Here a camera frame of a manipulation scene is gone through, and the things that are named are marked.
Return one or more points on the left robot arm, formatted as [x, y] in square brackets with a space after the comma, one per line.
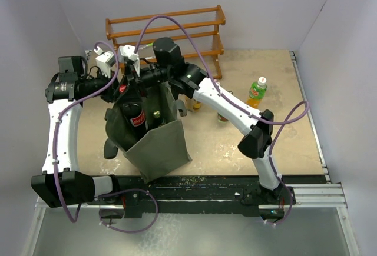
[60, 172]

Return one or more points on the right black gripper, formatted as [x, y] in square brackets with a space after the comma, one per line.
[142, 80]

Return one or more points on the Coca-Cola glass bottle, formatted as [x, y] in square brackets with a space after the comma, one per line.
[130, 104]

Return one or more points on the green-capped marker pen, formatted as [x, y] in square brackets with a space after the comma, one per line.
[142, 47]

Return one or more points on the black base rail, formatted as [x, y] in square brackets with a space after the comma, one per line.
[201, 194]

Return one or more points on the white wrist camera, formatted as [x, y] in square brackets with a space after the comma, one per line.
[105, 61]
[126, 52]

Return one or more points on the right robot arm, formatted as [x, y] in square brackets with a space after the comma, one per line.
[196, 83]

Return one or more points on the wooden three-tier rack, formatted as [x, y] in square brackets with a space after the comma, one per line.
[201, 24]

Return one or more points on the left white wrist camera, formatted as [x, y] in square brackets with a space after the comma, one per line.
[105, 61]

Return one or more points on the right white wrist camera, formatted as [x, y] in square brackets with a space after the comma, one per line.
[126, 52]

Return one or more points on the orange drink plastic bottle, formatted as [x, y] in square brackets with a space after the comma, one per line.
[257, 92]

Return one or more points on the blue orange juice carton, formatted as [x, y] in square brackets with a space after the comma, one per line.
[192, 105]

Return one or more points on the green glass bottle gold cap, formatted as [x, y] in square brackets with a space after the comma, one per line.
[221, 118]

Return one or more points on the grey-green canvas bag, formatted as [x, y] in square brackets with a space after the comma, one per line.
[161, 150]

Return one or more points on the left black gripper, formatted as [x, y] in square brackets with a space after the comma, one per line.
[111, 89]

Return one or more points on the green soda bottle yellow label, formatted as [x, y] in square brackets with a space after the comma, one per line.
[158, 119]

